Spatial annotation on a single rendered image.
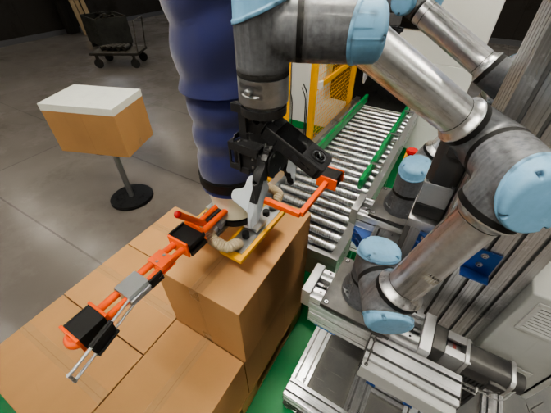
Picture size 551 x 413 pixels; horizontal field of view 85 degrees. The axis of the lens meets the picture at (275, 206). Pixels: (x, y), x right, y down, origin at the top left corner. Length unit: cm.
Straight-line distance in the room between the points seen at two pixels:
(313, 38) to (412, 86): 24
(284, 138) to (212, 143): 46
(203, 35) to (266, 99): 38
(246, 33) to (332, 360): 167
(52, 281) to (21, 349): 106
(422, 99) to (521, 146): 17
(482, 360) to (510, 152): 70
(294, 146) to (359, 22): 18
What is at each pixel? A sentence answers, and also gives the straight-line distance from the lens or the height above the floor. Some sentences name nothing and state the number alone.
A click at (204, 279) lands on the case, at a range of 120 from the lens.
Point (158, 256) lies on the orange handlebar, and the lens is 98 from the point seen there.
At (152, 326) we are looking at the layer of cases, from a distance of 163.
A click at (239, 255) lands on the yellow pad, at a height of 107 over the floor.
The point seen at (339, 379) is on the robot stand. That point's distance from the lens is 182.
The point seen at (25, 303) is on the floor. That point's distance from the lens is 282.
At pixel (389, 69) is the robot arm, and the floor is 175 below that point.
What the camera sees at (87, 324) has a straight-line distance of 91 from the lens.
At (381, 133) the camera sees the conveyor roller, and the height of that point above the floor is 52.
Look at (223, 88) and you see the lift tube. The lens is 83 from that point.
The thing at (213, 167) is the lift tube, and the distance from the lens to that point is 96.
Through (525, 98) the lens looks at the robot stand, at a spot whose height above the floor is 167.
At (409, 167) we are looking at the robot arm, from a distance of 126.
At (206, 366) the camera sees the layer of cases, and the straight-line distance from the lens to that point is 148.
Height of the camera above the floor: 190
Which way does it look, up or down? 41 degrees down
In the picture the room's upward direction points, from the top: straight up
